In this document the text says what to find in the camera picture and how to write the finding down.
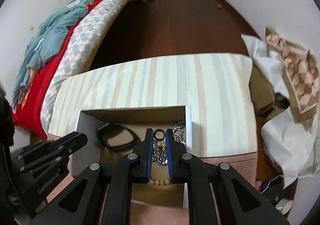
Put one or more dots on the red blanket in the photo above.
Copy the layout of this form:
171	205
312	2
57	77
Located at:
28	110

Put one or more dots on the striped pastel table cloth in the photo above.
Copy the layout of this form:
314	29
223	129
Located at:
215	86

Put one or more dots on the checkered bed quilt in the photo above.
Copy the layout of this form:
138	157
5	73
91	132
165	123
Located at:
79	54

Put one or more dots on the geometric beige patterned cloth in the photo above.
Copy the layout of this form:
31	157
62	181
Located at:
300	74

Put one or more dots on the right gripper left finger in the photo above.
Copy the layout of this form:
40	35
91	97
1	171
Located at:
112	179

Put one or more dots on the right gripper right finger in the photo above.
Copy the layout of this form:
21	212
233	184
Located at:
217	194

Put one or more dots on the teal blue blanket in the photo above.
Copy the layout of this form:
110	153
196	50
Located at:
46	44

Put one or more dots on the black smart watch band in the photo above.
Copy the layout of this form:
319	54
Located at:
116	137

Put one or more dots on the pink suede table cloth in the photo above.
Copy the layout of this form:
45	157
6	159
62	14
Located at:
157	204

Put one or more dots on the white round cup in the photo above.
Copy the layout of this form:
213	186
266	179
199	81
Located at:
284	205

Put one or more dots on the brown cardboard box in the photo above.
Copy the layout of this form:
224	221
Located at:
267	103

